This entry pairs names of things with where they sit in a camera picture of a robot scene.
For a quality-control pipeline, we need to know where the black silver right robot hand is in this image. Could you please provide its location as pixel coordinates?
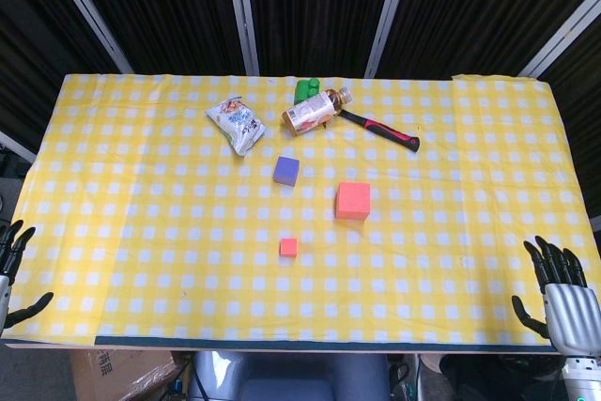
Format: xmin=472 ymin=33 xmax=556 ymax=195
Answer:
xmin=511 ymin=235 xmax=601 ymax=361

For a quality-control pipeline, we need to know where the purple foam cube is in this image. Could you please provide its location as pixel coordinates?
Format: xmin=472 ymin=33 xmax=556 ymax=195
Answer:
xmin=272 ymin=155 xmax=301 ymax=186

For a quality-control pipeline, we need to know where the white snack bag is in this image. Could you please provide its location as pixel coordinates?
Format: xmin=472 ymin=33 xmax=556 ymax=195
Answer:
xmin=205 ymin=96 xmax=268 ymax=158

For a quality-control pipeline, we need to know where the plastic tea bottle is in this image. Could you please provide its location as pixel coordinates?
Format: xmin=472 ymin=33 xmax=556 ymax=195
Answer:
xmin=281 ymin=86 xmax=354 ymax=139

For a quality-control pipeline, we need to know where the yellow white checkered tablecloth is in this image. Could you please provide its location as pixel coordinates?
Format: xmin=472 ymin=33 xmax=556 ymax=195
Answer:
xmin=2 ymin=72 xmax=597 ymax=347

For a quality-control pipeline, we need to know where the black red hammer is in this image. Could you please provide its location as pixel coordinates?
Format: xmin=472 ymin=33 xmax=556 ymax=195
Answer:
xmin=322 ymin=108 xmax=422 ymax=153

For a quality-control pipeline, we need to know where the black cable bundle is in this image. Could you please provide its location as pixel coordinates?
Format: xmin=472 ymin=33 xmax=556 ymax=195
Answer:
xmin=166 ymin=353 xmax=210 ymax=401

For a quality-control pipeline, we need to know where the brown cardboard box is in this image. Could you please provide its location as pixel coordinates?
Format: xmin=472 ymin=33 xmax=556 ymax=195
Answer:
xmin=69 ymin=348 xmax=185 ymax=401

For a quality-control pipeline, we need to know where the green toy block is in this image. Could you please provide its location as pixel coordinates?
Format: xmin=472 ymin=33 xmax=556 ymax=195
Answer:
xmin=293 ymin=77 xmax=322 ymax=104

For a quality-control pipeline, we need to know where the grey blue robot torso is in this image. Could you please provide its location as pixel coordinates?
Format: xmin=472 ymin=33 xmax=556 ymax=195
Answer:
xmin=187 ymin=349 xmax=392 ymax=401

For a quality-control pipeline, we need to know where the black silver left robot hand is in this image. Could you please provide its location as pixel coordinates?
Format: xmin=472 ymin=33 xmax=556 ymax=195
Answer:
xmin=0 ymin=219 xmax=55 ymax=331

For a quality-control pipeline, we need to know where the dark blue table edge strip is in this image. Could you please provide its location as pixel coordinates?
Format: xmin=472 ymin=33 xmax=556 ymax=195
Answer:
xmin=95 ymin=333 xmax=556 ymax=352

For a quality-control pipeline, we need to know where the white frame post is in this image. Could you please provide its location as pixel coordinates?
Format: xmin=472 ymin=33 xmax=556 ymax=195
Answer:
xmin=0 ymin=130 xmax=38 ymax=161
xmin=223 ymin=0 xmax=261 ymax=77
xmin=39 ymin=0 xmax=135 ymax=74
xmin=518 ymin=0 xmax=601 ymax=79
xmin=363 ymin=0 xmax=417 ymax=79

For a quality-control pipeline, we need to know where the large red block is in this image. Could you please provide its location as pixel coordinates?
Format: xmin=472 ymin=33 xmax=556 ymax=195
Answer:
xmin=334 ymin=180 xmax=373 ymax=222

